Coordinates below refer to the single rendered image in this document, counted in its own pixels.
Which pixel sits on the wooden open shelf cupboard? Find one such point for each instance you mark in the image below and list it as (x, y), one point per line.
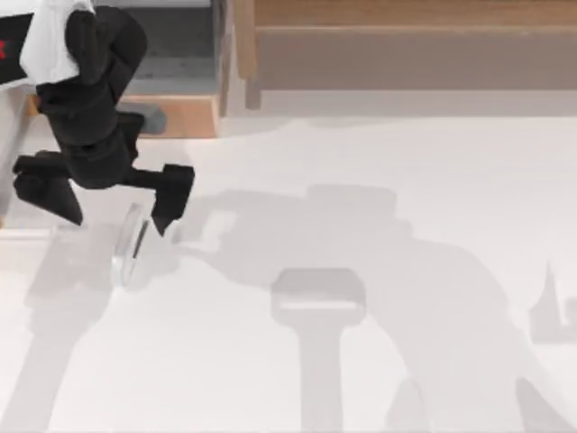
(405, 58)

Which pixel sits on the grey pierced drawer inside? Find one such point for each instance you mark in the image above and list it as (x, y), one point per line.
(180, 54)

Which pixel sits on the pale wooden drawer front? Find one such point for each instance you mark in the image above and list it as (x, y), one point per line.
(189, 115)

